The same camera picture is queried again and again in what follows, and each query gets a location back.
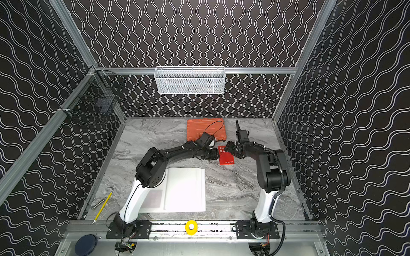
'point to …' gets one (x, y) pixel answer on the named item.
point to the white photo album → (183, 191)
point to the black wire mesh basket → (96, 96)
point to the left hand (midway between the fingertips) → (224, 159)
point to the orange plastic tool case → (214, 127)
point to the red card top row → (225, 157)
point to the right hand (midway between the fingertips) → (229, 150)
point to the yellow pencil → (103, 207)
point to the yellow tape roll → (191, 232)
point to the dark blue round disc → (85, 245)
